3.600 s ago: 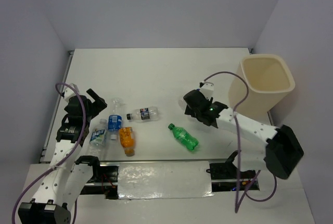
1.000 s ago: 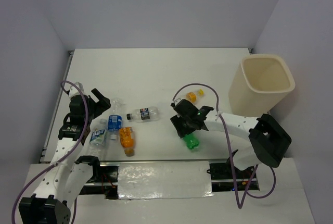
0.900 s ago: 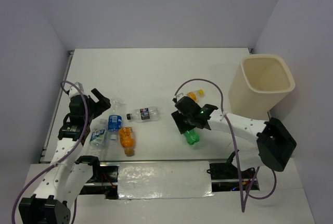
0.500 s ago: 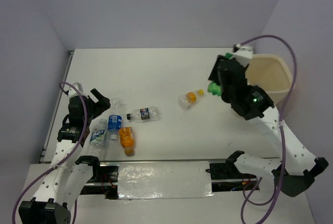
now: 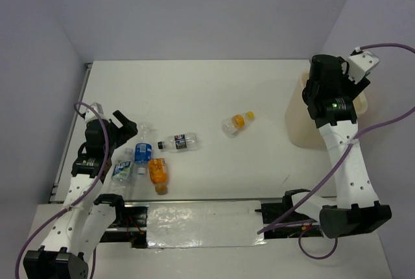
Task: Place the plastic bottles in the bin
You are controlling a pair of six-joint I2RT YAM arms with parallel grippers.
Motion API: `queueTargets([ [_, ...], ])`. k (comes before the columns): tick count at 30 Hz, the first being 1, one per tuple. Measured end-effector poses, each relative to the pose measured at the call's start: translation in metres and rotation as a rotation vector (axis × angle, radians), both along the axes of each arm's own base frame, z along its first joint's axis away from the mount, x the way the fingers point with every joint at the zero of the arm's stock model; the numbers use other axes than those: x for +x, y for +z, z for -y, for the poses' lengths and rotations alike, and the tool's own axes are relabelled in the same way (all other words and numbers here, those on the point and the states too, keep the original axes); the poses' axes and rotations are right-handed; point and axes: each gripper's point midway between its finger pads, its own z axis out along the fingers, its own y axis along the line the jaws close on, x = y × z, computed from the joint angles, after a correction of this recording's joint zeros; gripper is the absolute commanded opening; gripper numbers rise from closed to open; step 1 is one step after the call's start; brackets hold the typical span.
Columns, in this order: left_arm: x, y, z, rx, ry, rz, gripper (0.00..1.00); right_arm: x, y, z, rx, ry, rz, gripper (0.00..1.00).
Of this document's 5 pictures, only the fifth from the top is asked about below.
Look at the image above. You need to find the tall blue label bottle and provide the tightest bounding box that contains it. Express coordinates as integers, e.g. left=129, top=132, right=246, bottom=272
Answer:
left=134, top=123, right=153, bottom=176

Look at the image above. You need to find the green white label bottle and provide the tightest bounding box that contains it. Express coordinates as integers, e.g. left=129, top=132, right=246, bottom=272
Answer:
left=108, top=148, right=134, bottom=200

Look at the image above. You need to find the orange juice bottle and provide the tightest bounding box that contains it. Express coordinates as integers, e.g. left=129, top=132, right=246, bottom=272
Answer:
left=148, top=158, right=169, bottom=195

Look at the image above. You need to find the black label soda bottle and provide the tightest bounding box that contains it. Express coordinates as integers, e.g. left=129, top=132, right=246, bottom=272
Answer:
left=157, top=132, right=198, bottom=152

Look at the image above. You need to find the clear bottle orange label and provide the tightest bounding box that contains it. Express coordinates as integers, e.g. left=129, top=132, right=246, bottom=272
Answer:
left=221, top=111, right=255, bottom=137

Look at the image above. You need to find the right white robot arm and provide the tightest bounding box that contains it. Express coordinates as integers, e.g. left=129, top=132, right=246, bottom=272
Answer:
left=281, top=50, right=392, bottom=239

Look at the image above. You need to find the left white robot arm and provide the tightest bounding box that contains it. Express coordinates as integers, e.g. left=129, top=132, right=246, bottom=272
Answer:
left=15, top=103, right=137, bottom=278

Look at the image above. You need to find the beige plastic bin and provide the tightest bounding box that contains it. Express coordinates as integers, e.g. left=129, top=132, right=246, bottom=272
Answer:
left=285, top=72, right=368, bottom=149

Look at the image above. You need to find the silver foil tape panel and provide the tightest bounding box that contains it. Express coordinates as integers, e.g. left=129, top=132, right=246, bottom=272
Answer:
left=147, top=200, right=266, bottom=249

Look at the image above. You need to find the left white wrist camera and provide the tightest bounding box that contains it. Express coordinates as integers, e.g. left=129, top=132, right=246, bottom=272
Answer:
left=84, top=103, right=105, bottom=123

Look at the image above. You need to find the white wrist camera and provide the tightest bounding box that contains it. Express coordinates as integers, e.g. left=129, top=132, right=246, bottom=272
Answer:
left=346, top=47, right=380, bottom=84
left=84, top=103, right=105, bottom=123

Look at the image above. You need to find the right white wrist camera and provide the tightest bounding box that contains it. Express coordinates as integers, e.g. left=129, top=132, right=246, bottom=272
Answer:
left=346, top=47, right=380, bottom=84

